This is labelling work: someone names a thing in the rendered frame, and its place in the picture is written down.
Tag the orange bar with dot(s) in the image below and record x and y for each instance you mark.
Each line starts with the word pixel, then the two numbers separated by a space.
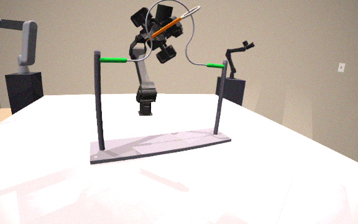
pixel 187 14

